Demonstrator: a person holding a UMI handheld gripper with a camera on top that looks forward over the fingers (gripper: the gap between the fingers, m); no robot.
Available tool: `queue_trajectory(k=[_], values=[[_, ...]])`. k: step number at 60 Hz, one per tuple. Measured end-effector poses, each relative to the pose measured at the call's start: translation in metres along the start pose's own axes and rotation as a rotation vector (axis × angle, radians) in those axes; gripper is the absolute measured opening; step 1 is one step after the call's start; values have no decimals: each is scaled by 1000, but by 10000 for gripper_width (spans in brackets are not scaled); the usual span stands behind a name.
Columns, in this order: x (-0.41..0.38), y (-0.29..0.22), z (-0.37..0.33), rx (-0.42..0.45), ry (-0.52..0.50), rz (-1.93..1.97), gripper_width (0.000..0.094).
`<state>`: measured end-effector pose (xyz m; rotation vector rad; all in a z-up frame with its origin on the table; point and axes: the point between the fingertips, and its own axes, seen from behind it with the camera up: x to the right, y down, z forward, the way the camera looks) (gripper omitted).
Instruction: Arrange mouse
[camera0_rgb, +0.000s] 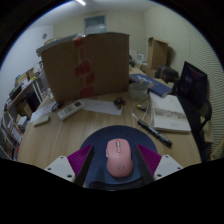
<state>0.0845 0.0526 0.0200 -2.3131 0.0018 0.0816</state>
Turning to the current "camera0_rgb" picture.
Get large brown cardboard box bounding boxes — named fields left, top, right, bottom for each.
left=40, top=32, right=131, bottom=103

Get dark storage box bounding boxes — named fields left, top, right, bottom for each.
left=155, top=64, right=180, bottom=84

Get tall open cardboard box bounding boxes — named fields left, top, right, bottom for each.
left=146, top=36, right=169, bottom=72

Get black marker pen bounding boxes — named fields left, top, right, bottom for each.
left=137, top=119, right=174, bottom=148

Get pink computer mouse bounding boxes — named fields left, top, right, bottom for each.
left=105, top=138, right=134, bottom=178

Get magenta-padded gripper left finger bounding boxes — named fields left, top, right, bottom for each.
left=43, top=143, right=96, bottom=187

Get black office chair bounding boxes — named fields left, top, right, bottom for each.
left=173, top=60, right=214, bottom=162

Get grey door with window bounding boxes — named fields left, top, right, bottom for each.
left=83, top=14, right=108, bottom=35

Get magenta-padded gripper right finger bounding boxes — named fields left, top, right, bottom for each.
left=134, top=143, right=184, bottom=185

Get small black clips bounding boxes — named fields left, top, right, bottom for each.
left=113, top=96, right=127, bottom=110

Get small dark cable bundle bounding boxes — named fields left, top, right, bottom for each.
left=50, top=101, right=65, bottom=113

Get blue mouse pad, black wrist rest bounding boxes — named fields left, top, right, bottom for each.
left=79, top=124, right=158, bottom=191

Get white closed book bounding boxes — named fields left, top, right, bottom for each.
left=148, top=91, right=193, bottom=134

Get blue book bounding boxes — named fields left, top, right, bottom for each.
left=129, top=73, right=173, bottom=98

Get white paper sheet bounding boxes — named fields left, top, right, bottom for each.
left=29, top=101, right=58, bottom=123
left=79, top=98, right=124, bottom=117

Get cluttered wooden shelf unit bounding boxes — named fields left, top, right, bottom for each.
left=0, top=65, right=51, bottom=162

